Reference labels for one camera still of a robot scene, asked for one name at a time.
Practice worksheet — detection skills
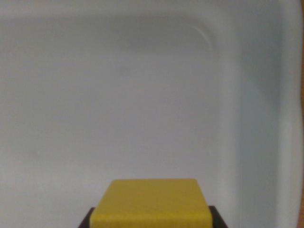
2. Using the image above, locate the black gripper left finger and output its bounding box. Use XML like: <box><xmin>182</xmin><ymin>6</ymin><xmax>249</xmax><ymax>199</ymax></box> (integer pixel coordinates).
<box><xmin>77</xmin><ymin>207</ymin><xmax>96</xmax><ymax>228</ymax></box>

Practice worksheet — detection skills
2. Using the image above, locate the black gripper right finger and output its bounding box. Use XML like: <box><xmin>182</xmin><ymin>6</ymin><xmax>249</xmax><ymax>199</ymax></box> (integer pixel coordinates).
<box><xmin>207</xmin><ymin>205</ymin><xmax>229</xmax><ymax>228</ymax></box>

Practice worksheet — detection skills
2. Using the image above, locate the yellow cube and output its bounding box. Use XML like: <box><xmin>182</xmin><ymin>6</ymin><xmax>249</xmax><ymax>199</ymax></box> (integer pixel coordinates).
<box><xmin>89</xmin><ymin>178</ymin><xmax>213</xmax><ymax>228</ymax></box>

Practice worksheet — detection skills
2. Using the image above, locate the grey plastic bin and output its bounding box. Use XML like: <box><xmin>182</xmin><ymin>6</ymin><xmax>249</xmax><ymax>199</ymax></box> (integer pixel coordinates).
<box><xmin>0</xmin><ymin>0</ymin><xmax>304</xmax><ymax>228</ymax></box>

